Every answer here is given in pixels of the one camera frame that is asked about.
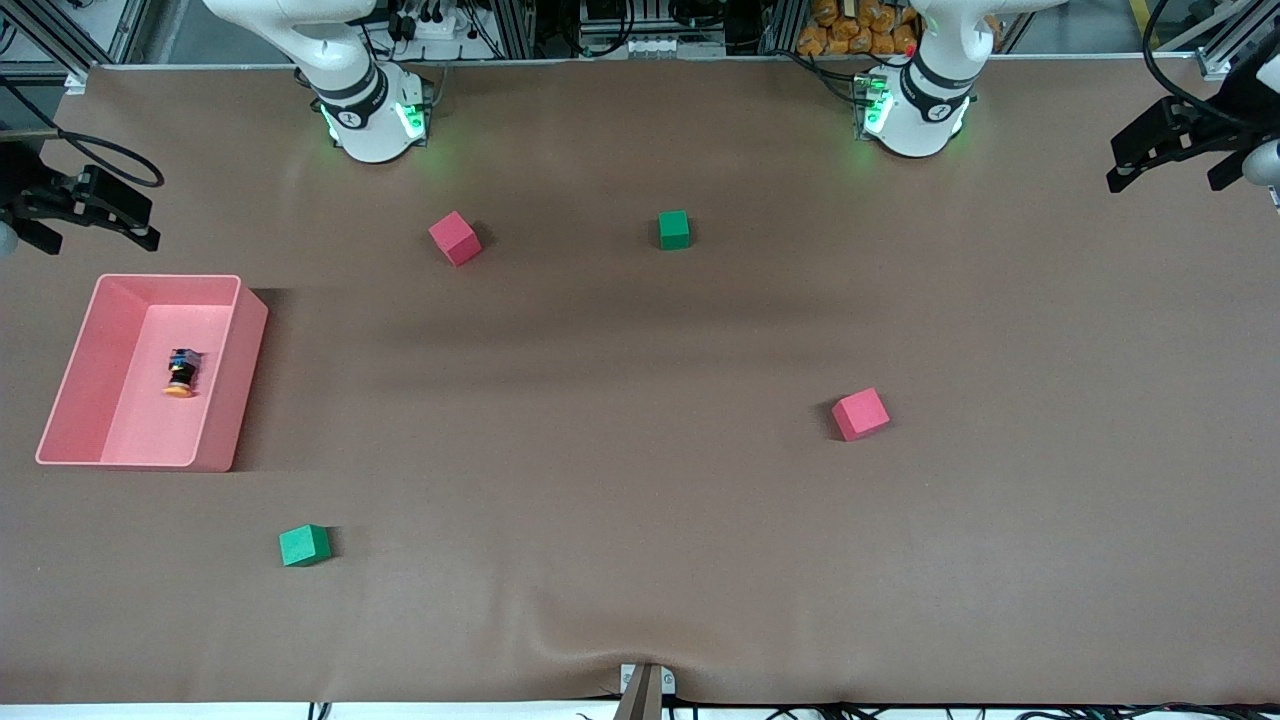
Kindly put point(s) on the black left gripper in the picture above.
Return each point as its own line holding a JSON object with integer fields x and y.
{"x": 1222, "y": 118}

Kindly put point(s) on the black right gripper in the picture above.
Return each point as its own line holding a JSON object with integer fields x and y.
{"x": 24, "y": 188}

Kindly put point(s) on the yellow mushroom push button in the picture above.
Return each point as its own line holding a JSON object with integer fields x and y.
{"x": 182, "y": 372}

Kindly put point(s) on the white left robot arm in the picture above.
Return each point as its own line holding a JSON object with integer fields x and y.
{"x": 920, "y": 110}

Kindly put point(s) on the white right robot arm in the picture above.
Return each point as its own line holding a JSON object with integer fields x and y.
{"x": 360, "y": 110}

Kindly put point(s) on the pink plastic bin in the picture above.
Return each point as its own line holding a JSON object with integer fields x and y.
{"x": 130, "y": 420}

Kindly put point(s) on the bag of orange items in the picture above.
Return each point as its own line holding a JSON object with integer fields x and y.
{"x": 860, "y": 30}

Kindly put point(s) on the pink foam cube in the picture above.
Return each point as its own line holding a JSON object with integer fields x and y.
{"x": 860, "y": 415}
{"x": 455, "y": 238}

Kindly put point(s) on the green foam cube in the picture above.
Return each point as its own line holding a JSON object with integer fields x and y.
{"x": 674, "y": 230}
{"x": 304, "y": 546}

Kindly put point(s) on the white power strip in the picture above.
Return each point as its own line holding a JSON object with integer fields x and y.
{"x": 440, "y": 28}

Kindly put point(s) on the white connector block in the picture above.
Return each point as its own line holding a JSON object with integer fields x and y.
{"x": 670, "y": 47}

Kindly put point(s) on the brown table mat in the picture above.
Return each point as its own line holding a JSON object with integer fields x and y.
{"x": 640, "y": 500}

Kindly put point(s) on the aluminium frame profile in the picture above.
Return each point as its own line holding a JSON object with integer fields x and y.
{"x": 60, "y": 50}
{"x": 1215, "y": 62}

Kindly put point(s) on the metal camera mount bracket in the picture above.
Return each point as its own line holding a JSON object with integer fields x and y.
{"x": 645, "y": 685}

